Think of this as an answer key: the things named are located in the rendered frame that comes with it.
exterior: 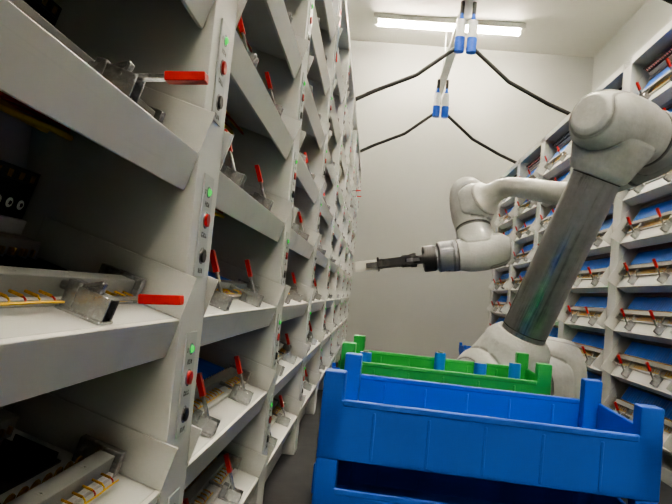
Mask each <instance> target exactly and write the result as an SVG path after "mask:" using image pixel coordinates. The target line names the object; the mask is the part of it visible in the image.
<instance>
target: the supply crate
mask: <svg viewBox="0 0 672 504"><path fill-rule="evenodd" d="M365 342H366V336H365V335H354V341H353V342H346V341H345V342H343V343H342V352H341V362H340V369H342V370H344V366H345V356H346V353H347V352H353V353H360V351H363V350H365ZM368 351H369V352H372V359H371V362H364V361H362V371H361V374H368V375H377V376H386V377H394V378H403V379H412V380H420V381H429V382H438V383H447V384H455V385H464V386H473V387H481V388H490V389H499V390H507V391H516V392H525V393H533V394H542V395H551V380H552V365H551V364H548V363H539V362H537V363H536V366H535V373H534V372H532V371H531V370H529V369H528V364H529V354H528V353H524V352H516V354H515V363H520V364H521V374H520V379H515V378H508V371H509V365H501V364H491V363H486V364H487V370H486V375H479V374H473V373H474V362H473V361H464V360H455V359H445V370H435V369H434V359H435V357H428V356H419V355H410V354H400V353H391V352H382V351H373V350H368Z"/></svg>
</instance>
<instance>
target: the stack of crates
mask: <svg viewBox="0 0 672 504"><path fill-rule="evenodd" d="M362 360H363V354H362V353H353V352H347V353H346V356H345V366H344V370H342V369H333V368H328V369H326V370H325V373H324V383H323V393H322V402H321V412H320V423H319V433H318V443H317V453H316V457H317V458H316V464H315V475H314V485H313V494H312V504H626V503H625V502H624V501H623V500H622V499H621V498H625V499H628V503H627V504H658V503H659V500H660V499H659V497H660V482H661V466H662V451H663V429H664V414H665V411H664V409H662V408H660V407H658V406H655V405H647V404H638V403H636V404H634V414H633V421H631V420H629V419H627V418H625V417H624V416H622V415H620V414H618V413H617V412H615V411H613V410H611V409H610V408H608V407H606V406H604V405H602V404H601V399H602V385H603V383H602V382H601V381H599V380H597V379H588V378H581V386H580V399H577V398H568V397H559V396H551V395H542V394H533V393H525V392H516V391H507V390H499V389H490V388H481V387H473V386H464V385H455V384H447V383H438V382H429V381H420V380H412V379H403V378H394V377H386V376H377V375H368V374H361V371H362Z"/></svg>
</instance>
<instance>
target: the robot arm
mask: <svg viewBox="0 0 672 504"><path fill-rule="evenodd" d="M569 132H570V136H571V139H572V145H571V156H570V167H572V168H574V169H573V171H572V173H571V175H570V178H569V180H568V182H558V181H548V180H539V179H530V178H520V177H507V178H502V179H498V180H496V181H493V182H491V183H488V184H484V183H482V182H480V181H479V180H477V179H476V178H474V177H462V178H460V179H458V180H457V181H456V182H455V183H454V184H453V185H452V187H451V191H450V198H449V202H450V212H451V218H452V222H453V225H454V227H455V231H456V240H450V241H441V242H437V243H436V247H435V246H434V245H428V246H422V248H421V253H422V255H416V253H411V254H409V255H402V256H401V257H395V258H387V259H379V257H377V259H374V260H366V261H357V262H353V267H354V272H363V271H372V270H378V271H380V269H383V268H393V267H402V268H405V267H411V268H413V267H417V264H423V268H424V271H425V272H432V271H436V270H437V269H439V272H440V273H441V272H454V271H455V272H457V271H467V272H478V271H486V270H491V269H495V268H499V267H502V266H505V265H507V264H508V263H509V262H510V261H511V259H512V255H513V250H512V243H511V239H510V238H509V237H508V236H506V235H504V234H501V233H494V232H493V230H492V228H491V224H490V221H491V220H492V219H493V216H494V215H495V213H496V212H497V211H498V210H499V203H500V202H501V201H502V200H503V199H505V198H507V197H517V198H522V199H527V200H532V201H537V202H542V203H547V204H552V205H557V206H556V208H555V210H554V213H553V215H552V217H551V219H550V221H549V223H548V226H547V228H546V230H545V232H544V234H543V237H542V239H541V241H540V243H539V245H538V247H537V250H536V252H535V254H534V256H533V258H532V261H531V263H530V265H529V267H528V269H527V271H526V274H525V276H524V278H523V280H522V282H521V285H520V287H519V289H518V291H517V293H516V295H515V298H514V300H513V302H512V304H511V306H510V309H509V311H508V313H507V315H506V317H505V319H504V321H500V322H498V323H495V324H493V325H491V326H489V327H488V328H487V329H486V331H485V332H484V333H483V334H482V335H481V337H480V338H479V339H478V340H477V341H476V342H475V343H474V344H473V345H472V347H471V348H469V349H467V350H465V351H464V352H463V353H461V354H460V355H459V357H458V358H457V359H456V360H464V361H473V362H482V363H491V364H501V365H509V362H514V363H515V354H516V352H524V353H528V354H529V364H528V369H529V370H531V371H532V372H534V373H535V366H536V363H537V362H539V363H548V364H551V365H552V380H551V396H559V397H568V398H577V399H580V386H581V378H588V377H587V368H586V364H585V360H584V358H583V355H582V353H581V351H580V349H579V348H578V347H577V346H576V344H575V343H574V342H572V341H569V340H565V339H561V338H555V337H548V336H549V334H550V332H551V330H552V328H553V326H554V324H555V322H556V320H557V318H558V316H559V313H560V311H561V309H562V307H563V305H564V303H565V301H566V299H567V297H568V295H569V293H570V291H571V289H572V286H573V284H574V282H575V280H576V278H577V276H578V274H579V272H580V270H581V268H582V266H583V264H584V262H585V259H586V257H587V255H588V253H589V251H590V249H591V247H592V245H593V243H594V241H595V239H596V237H597V235H598V232H599V230H600V228H601V226H602V224H603V222H604V220H605V218H606V216H607V214H608V212H609V210H610V208H611V205H612V203H613V201H614V199H615V197H616V195H617V193H618V192H621V191H624V190H627V189H631V188H634V187H636V186H638V185H641V184H643V183H645V182H648V181H650V180H653V179H655V178H658V177H659V176H661V175H663V174H665V173H667V172H669V171H670V170H672V112H671V113H670V112H669V111H665V110H662V109H661V108H660V107H659V106H658V105H657V104H655V103H653V102H651V101H650V100H648V99H646V98H644V97H641V96H639V95H637V94H634V93H632V92H628V91H621V90H614V89H605V90H598V91H594V92H592V93H589V94H587V95H586V96H584V97H583V98H582V99H581V100H580V101H579V102H578V103H577V104H576V105H575V107H574V108H573V110H572V112H571V114H570V118H569Z"/></svg>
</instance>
